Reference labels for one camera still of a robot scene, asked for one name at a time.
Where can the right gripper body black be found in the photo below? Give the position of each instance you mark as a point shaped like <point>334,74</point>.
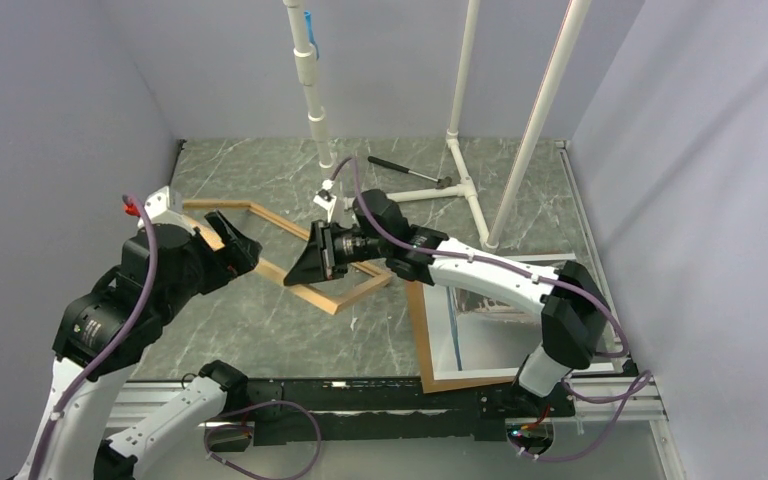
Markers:
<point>341,248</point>

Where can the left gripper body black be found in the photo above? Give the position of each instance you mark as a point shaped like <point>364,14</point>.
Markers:
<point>209,269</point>

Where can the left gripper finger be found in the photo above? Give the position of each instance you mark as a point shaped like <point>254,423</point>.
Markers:
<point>243,256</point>
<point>220,232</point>

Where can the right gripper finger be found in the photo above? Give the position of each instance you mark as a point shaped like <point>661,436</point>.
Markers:
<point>319,233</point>
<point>308,268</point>

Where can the glossy landscape photo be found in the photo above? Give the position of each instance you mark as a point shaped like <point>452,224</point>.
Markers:
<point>474,336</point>

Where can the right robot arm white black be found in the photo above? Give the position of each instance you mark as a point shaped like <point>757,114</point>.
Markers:
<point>571,310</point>

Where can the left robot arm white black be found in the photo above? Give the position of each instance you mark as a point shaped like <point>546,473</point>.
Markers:
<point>102,338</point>

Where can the brown backing board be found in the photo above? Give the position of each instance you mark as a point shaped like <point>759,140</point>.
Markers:
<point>417,313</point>

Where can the blue clip on pipe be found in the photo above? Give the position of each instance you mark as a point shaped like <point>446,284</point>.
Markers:
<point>310,33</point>

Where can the white PVC pipe stand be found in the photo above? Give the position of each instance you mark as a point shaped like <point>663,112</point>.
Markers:
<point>489,235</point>

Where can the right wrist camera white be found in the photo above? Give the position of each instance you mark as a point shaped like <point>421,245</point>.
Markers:
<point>328,201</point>

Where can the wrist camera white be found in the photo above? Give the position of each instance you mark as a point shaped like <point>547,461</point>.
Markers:
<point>164,206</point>
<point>328,201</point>

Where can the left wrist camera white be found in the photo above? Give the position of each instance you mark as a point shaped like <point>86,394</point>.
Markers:
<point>164,206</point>

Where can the black handled hammer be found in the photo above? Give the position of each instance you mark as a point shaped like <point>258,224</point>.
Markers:
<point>440,183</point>

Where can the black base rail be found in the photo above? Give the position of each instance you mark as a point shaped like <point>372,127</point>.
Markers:
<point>276,411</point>

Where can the aluminium extrusion rail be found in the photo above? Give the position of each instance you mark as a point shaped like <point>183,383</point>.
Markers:
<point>595,399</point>

